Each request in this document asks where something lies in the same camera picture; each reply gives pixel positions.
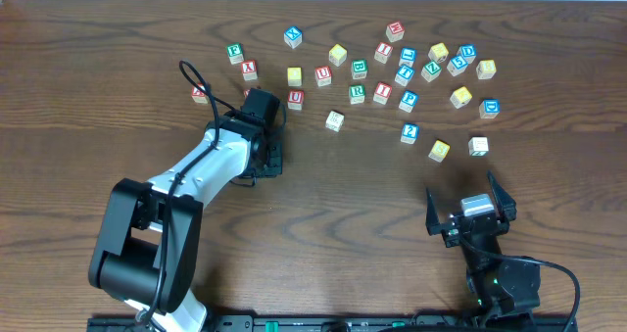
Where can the blue D block upper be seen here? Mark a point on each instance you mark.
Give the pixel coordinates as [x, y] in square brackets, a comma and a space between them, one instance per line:
[467, 52]

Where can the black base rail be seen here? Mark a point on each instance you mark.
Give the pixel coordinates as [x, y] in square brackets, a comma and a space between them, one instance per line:
[421, 322]

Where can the green B block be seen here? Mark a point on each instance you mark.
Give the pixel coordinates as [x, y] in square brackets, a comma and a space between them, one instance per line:
[359, 69]

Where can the yellow 8 block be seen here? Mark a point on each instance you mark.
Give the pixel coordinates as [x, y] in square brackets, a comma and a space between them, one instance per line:
[486, 69]

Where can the green F block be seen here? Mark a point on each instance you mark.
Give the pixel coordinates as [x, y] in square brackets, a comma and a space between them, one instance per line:
[235, 53]

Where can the blue 2 block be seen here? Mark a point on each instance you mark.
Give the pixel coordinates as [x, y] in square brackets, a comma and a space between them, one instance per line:
[409, 133]

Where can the blue L block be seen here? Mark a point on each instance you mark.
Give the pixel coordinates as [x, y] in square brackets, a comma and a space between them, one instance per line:
[407, 57]

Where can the yellow O block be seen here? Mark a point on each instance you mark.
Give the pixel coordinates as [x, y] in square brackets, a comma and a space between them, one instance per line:
[294, 76]

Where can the blue T block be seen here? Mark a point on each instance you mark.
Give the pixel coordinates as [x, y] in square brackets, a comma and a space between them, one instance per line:
[404, 75]

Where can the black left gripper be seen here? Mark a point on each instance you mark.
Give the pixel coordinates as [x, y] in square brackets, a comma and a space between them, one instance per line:
[273, 161]

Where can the red I block lower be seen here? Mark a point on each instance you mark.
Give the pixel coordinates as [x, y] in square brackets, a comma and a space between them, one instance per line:
[382, 93]

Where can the plain white wooden block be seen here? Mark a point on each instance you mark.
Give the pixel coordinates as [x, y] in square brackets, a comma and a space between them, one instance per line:
[334, 121]

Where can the yellow S block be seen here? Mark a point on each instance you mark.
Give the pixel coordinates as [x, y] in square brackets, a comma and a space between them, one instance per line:
[439, 151]

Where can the red A block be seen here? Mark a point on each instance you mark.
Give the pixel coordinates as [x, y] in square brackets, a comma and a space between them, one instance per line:
[199, 96]

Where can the yellow block top middle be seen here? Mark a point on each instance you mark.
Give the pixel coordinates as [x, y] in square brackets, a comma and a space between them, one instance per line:
[337, 55]

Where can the blue d block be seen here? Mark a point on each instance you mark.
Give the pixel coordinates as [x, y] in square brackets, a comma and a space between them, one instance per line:
[467, 52]
[489, 108]

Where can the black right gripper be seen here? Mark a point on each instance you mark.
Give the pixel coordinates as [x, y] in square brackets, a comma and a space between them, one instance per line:
[466, 224]

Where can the green R block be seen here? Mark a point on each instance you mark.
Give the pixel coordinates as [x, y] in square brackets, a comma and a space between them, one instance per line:
[356, 94]

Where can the red u block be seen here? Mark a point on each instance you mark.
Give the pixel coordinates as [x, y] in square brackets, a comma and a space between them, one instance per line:
[323, 76]
[296, 100]

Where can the blue S block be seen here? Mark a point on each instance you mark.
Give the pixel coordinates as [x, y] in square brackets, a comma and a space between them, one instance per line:
[457, 65]

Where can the blue P block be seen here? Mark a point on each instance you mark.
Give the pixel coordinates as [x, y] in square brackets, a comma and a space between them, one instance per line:
[408, 101]

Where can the red i block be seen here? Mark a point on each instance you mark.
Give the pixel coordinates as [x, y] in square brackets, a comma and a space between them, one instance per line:
[383, 52]
[382, 93]

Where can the red H block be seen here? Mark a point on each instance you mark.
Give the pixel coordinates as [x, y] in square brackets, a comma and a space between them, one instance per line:
[395, 31]

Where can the red I block upper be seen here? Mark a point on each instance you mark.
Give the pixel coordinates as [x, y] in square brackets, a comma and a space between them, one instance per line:
[383, 52]

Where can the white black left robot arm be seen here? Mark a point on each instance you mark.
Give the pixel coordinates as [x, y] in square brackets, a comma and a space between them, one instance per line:
[147, 247]

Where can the green Z block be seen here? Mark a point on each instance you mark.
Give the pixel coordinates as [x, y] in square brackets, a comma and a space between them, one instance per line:
[430, 71]

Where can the red Y block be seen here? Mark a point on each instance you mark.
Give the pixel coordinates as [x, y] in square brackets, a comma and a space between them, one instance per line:
[249, 70]

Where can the blue D block lower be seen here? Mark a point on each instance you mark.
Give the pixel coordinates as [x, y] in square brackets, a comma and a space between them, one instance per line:
[489, 108]

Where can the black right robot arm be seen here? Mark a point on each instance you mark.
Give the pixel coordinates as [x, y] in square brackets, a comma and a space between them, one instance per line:
[502, 286]

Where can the white green block right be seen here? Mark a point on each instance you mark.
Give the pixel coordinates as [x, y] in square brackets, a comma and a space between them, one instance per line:
[478, 146]

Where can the yellow block upper right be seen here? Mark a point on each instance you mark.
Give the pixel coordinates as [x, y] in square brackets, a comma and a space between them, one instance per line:
[438, 53]

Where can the blue X block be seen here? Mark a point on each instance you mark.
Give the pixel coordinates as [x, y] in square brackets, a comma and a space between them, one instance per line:
[293, 37]

